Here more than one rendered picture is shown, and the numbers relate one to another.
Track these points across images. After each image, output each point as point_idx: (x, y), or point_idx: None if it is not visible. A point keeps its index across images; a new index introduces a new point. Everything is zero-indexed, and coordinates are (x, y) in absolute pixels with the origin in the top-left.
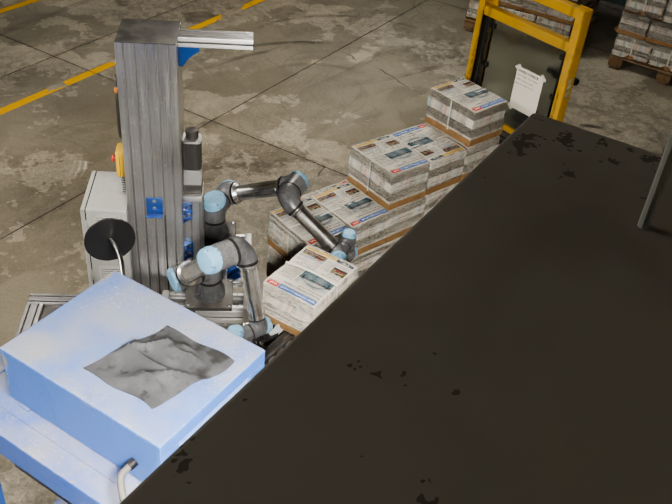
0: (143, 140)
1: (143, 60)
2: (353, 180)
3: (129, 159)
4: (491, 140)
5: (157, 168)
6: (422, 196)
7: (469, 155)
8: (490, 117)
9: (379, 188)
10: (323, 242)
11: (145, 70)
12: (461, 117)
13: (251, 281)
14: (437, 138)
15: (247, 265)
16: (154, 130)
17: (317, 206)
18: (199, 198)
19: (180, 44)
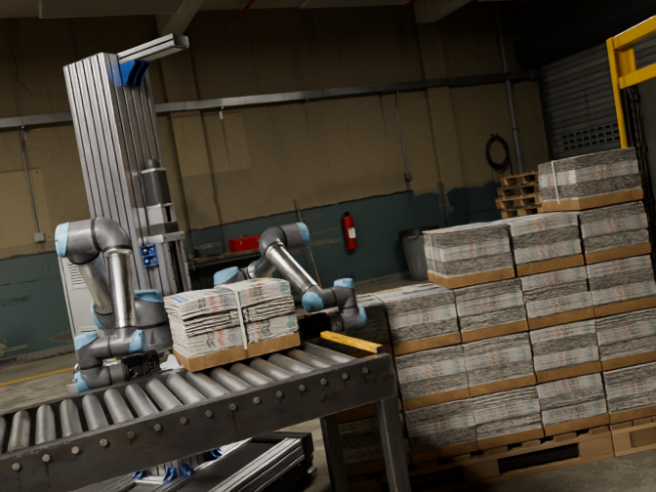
0: (97, 168)
1: (83, 78)
2: (430, 274)
3: (90, 193)
4: (625, 205)
5: (111, 198)
6: (510, 275)
7: (587, 224)
8: (608, 168)
9: (440, 265)
10: (296, 285)
11: (86, 88)
12: (564, 176)
13: (112, 270)
14: (544, 215)
15: (106, 248)
16: (102, 153)
17: (367, 296)
18: (160, 236)
19: (120, 61)
